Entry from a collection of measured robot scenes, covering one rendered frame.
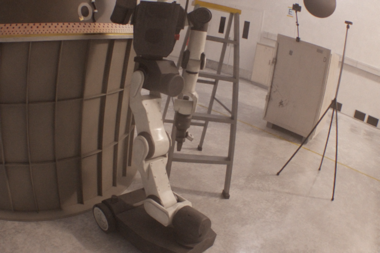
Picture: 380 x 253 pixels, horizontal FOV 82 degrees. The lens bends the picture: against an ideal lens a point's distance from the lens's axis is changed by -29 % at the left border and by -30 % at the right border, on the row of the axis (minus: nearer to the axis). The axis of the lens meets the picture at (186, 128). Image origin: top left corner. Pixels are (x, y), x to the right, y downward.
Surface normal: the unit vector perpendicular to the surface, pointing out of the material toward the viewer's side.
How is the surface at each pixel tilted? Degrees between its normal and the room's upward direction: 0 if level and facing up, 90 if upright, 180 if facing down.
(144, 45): 104
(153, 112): 63
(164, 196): 45
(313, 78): 90
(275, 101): 90
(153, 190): 90
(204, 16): 89
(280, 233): 0
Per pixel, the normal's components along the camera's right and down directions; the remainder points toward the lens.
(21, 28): 0.44, -0.42
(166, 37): 0.00, 0.56
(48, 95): 0.63, 0.36
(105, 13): 0.83, -0.16
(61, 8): 0.65, -0.11
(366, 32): -0.62, 0.17
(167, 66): 0.63, -0.43
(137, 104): -0.49, 0.55
